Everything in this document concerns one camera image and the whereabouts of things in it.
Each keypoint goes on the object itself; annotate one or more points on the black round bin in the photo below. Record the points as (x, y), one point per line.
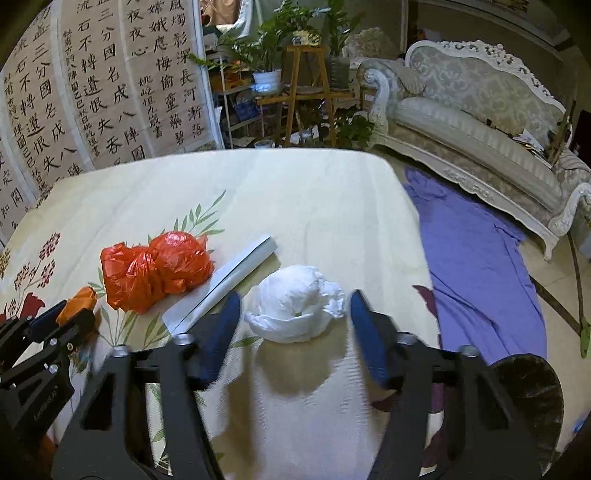
(526, 387)

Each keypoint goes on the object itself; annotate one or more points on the ornate white sofa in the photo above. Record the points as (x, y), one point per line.
(471, 129)

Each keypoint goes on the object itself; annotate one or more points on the grey sofa cushion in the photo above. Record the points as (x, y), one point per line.
(410, 78)

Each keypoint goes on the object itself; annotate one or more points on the white curtain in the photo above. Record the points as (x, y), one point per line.
(244, 11)

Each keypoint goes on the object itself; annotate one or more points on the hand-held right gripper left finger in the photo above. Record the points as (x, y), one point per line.
(219, 341)

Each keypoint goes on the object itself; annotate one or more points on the orange wrapper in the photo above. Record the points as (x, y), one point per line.
(81, 300)

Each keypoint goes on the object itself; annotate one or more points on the tall green plant grey pot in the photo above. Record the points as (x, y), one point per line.
(339, 50)

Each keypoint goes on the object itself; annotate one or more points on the purple cloth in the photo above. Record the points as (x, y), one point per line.
(471, 258)

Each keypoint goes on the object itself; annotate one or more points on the papers on sofa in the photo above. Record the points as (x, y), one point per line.
(531, 145)

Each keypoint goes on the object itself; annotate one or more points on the metal shelf rack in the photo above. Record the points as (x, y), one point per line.
(233, 115)

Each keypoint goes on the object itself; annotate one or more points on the floral tablecloth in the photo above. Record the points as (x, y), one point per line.
(300, 207)

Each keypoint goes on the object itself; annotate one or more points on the calligraphy folding screen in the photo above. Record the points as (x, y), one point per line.
(106, 83)

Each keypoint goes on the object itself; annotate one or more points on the wooden plant stand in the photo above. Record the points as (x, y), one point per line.
(307, 92)

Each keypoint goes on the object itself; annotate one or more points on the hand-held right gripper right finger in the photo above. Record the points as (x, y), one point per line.
(369, 341)

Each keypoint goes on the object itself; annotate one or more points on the green plant in white pot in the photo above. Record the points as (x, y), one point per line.
(265, 55)

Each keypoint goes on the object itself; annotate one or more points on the red plastic bag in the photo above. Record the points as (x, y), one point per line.
(152, 272)

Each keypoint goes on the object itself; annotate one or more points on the white paper strip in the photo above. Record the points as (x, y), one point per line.
(231, 272)

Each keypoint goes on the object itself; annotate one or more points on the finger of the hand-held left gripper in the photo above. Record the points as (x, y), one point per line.
(74, 327)
(44, 318)

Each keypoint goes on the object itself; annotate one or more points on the small leafy floor plant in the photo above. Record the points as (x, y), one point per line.
(353, 131)

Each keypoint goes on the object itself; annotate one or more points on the white plastic bag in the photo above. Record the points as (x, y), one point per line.
(291, 300)

